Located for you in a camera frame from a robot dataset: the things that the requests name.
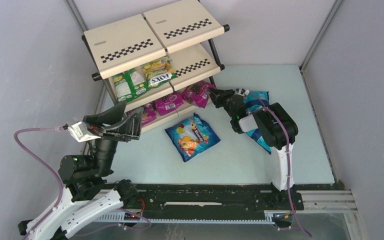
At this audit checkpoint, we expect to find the green candy bag nutrition side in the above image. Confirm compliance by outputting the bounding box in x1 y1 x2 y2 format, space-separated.
112 67 150 103

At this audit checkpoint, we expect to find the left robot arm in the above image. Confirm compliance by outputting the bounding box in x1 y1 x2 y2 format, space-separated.
17 101 144 240

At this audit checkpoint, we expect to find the beige three-tier shelf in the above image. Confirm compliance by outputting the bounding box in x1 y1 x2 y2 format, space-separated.
81 0 231 133

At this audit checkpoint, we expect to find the teal blue candy bag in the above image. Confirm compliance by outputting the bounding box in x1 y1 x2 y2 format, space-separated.
235 88 270 115
246 128 272 155

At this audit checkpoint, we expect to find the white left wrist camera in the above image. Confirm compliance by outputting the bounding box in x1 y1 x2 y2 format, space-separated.
67 121 101 143

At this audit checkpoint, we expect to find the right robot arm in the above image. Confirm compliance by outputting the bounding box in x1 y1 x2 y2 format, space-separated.
209 88 299 191

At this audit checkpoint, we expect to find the blue fruit candy bag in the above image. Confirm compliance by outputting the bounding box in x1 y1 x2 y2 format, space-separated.
165 113 221 163

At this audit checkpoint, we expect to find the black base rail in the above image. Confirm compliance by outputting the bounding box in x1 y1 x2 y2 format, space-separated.
95 182 304 223

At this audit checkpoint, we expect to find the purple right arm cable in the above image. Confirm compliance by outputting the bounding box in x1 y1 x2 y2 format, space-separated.
244 91 312 239

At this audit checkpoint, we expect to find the green Fox's candy bag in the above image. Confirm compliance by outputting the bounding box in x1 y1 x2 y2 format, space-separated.
141 55 178 89

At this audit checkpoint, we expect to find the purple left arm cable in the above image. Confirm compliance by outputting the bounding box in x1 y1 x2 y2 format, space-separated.
13 125 70 240

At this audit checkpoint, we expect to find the magenta grape candy bag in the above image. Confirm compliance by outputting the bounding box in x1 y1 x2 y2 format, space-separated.
141 102 157 126
181 80 216 108
154 91 184 116

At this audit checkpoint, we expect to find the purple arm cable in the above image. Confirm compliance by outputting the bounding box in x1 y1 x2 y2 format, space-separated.
244 91 312 239
13 125 70 240

